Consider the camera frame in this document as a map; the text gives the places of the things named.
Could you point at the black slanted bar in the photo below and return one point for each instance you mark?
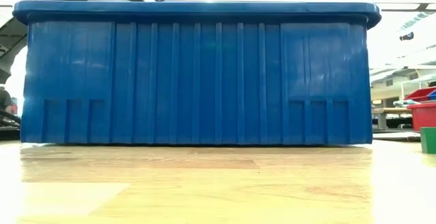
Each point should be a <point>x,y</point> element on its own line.
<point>10,117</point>

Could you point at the person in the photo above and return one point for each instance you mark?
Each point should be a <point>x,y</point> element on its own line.
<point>5,99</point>

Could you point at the large blue plastic bin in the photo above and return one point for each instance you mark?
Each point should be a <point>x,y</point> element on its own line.
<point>197,81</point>

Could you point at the grey flat sheet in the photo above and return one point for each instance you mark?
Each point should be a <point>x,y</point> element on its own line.
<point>395,136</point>

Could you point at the pale grey background equipment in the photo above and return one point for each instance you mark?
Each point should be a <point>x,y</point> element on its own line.
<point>405,102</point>

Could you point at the red background object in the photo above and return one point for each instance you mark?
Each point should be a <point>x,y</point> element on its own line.
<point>14,106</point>

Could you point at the green foam cube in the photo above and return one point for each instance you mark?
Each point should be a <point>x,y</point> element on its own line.
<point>428,140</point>

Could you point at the red tilted tray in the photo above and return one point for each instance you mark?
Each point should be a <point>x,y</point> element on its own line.
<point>420,94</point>

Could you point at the black ceiling fixture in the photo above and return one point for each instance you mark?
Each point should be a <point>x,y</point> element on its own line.
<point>407,36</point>

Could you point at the red plastic bin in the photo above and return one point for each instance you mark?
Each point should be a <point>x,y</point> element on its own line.
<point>424,116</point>

